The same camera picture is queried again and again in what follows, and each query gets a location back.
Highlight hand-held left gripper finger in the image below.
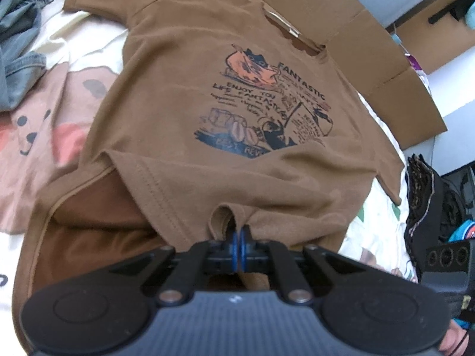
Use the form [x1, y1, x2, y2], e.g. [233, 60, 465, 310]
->
[240, 227, 362, 303]
[107, 230, 238, 303]

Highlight brown printed t-shirt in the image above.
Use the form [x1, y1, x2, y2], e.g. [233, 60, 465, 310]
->
[11, 0, 406, 342]

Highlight black hanging clothes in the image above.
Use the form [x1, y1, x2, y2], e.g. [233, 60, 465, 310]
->
[428, 5, 464, 25]

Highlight person's right hand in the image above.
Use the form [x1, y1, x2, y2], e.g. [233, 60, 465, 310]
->
[440, 322, 472, 356]

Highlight teal printed garment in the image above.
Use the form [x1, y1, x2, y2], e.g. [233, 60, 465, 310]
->
[447, 220, 475, 245]

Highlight black folded garment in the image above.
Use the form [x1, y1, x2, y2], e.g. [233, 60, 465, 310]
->
[406, 171, 468, 279]

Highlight leopard patterned cloth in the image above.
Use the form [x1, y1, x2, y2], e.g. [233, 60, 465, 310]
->
[406, 154, 436, 245]

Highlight cream bear print blanket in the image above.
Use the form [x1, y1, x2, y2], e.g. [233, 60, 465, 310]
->
[0, 0, 420, 316]

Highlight upright cardboard panel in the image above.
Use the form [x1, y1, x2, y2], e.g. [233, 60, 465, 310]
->
[393, 0, 475, 75]

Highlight large cardboard sheet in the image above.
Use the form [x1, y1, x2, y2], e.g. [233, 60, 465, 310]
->
[237, 0, 448, 149]

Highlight grey green pants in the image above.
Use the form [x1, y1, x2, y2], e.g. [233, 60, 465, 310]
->
[0, 0, 75, 112]

